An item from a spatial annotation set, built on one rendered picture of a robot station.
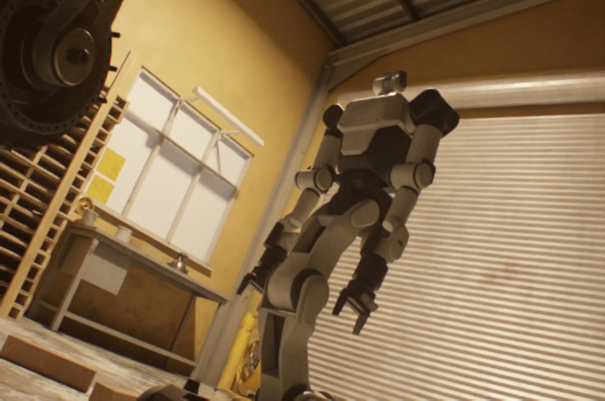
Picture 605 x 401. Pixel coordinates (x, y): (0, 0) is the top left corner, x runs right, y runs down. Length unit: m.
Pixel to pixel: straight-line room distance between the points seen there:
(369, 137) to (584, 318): 4.33
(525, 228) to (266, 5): 4.87
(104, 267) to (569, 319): 4.68
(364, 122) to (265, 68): 6.54
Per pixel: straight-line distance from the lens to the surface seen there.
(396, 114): 1.93
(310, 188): 2.07
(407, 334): 6.53
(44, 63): 1.42
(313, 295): 1.68
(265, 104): 8.38
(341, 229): 1.78
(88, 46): 1.48
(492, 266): 6.38
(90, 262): 6.06
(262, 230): 8.32
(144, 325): 7.32
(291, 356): 1.73
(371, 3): 9.09
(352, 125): 1.98
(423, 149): 1.83
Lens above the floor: 0.32
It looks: 21 degrees up
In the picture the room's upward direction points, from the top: 21 degrees clockwise
